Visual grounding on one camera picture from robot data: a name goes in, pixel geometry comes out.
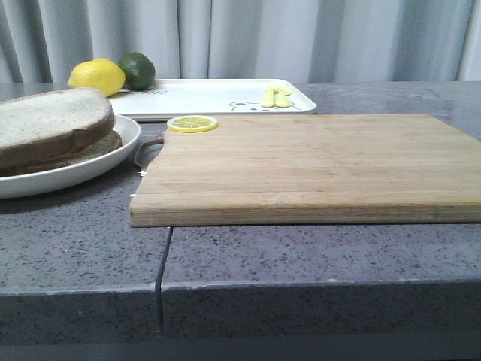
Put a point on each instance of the white round plate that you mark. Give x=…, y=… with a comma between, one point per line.
x=60, y=178

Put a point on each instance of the bread slice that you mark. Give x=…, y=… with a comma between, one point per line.
x=106, y=145
x=54, y=125

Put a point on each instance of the white bear print tray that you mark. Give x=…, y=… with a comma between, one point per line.
x=169, y=98

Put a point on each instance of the wooden cutting board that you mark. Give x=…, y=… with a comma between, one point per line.
x=321, y=169

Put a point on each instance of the lemon slice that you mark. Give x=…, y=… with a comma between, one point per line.
x=192, y=123

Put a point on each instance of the green lime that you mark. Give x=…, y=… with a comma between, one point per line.
x=139, y=70

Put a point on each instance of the yellow lemon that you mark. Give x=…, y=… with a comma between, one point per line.
x=101, y=74

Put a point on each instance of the grey pleated curtain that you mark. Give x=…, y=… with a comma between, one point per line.
x=299, y=41

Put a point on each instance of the metal cutting board handle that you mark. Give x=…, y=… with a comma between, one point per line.
x=145, y=153

